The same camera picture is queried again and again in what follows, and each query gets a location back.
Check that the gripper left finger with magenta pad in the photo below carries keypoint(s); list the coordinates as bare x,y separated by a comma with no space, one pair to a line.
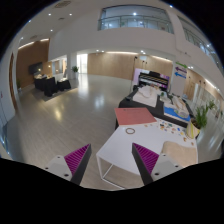
72,166

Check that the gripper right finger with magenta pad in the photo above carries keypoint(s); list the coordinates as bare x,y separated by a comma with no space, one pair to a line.
153,166

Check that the beige folded towel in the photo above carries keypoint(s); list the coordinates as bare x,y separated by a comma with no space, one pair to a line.
184,156

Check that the white square table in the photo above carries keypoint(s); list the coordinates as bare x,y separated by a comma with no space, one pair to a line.
115,160

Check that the pink mat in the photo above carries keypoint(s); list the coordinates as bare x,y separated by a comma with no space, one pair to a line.
134,116

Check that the blue map board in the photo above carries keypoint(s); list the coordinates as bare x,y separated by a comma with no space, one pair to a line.
170,112

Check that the potted green plant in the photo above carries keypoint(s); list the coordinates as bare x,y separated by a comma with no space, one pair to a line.
198,122

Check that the black lounge chairs group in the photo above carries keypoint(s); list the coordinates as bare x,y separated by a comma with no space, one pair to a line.
50,86

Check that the black digital piano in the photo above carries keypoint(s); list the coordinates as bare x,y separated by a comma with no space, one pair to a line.
153,78

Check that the distant potted plant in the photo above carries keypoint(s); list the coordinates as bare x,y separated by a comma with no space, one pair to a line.
75,71

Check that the wall television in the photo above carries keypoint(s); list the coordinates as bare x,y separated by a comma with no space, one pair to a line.
35,68

